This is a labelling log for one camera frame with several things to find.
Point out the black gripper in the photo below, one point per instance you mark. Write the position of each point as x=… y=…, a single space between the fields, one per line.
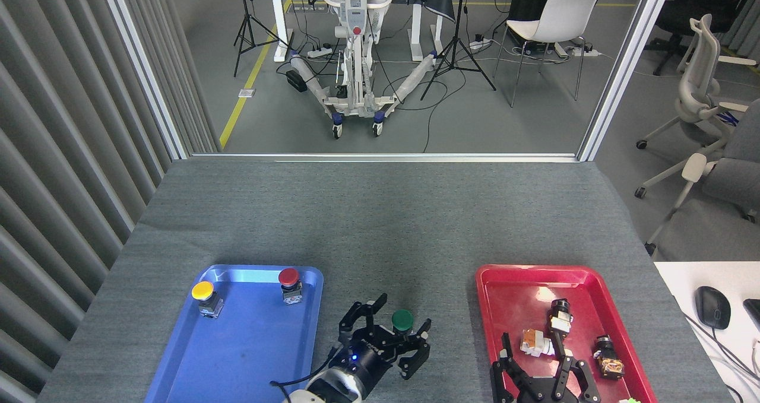
x=365 y=361
x=546 y=394

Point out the green push button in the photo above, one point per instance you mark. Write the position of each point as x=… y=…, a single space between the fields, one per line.
x=402 y=320

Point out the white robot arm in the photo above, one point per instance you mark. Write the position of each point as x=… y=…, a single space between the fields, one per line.
x=329 y=390

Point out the red push button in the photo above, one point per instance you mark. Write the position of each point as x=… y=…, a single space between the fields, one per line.
x=288 y=276

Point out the yellow push button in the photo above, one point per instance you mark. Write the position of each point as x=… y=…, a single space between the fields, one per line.
x=202 y=290

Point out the red plastic tray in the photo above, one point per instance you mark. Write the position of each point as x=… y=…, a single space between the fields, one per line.
x=510 y=314

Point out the blue plastic tray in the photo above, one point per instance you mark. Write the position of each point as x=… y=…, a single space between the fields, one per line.
x=249 y=343

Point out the white desk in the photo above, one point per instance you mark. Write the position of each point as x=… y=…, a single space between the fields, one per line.
x=683 y=284

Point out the black computer mouse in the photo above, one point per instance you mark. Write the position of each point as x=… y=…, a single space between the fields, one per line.
x=712 y=307

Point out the black flat device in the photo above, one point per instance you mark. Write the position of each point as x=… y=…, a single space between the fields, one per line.
x=754 y=314

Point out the black power adapter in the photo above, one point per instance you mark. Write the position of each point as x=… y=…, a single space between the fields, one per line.
x=296 y=81

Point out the metal floor plate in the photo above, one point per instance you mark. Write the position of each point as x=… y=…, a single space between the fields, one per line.
x=247 y=93

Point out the grey office chair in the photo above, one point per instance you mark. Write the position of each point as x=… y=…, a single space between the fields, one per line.
x=736 y=177

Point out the white power strip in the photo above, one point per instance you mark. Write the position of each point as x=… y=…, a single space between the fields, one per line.
x=319 y=52
x=585 y=51
x=480 y=44

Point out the black tripod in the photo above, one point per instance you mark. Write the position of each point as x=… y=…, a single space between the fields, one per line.
x=246 y=29
x=456 y=47

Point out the white stand on wheels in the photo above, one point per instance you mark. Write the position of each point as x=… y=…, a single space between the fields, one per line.
x=355 y=23

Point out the table with black cloth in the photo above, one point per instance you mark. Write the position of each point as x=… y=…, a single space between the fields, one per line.
x=279 y=23

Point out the white office chair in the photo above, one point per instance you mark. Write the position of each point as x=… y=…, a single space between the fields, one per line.
x=694 y=88

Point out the white plastic chair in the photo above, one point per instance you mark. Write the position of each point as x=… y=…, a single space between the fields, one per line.
x=564 y=14

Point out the grey ribbed panel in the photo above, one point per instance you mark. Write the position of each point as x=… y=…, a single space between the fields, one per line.
x=53 y=154

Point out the black office chair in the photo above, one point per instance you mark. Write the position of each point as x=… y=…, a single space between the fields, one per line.
x=683 y=11

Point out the white orange switch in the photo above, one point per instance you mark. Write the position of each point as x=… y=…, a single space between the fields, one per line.
x=533 y=341

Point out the black knob switch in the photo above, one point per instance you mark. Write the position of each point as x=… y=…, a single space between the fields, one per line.
x=559 y=319

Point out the black orange switch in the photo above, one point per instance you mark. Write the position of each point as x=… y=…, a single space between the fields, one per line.
x=608 y=358

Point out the silver frame post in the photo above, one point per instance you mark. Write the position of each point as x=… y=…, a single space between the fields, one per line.
x=142 y=64
x=623 y=64

